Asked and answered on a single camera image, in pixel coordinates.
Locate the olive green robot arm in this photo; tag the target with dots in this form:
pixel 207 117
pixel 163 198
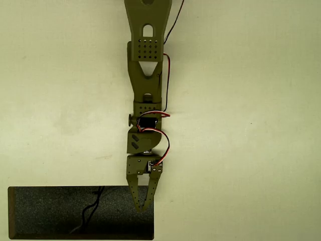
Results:
pixel 148 15

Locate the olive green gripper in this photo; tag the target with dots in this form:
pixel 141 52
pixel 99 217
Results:
pixel 136 166

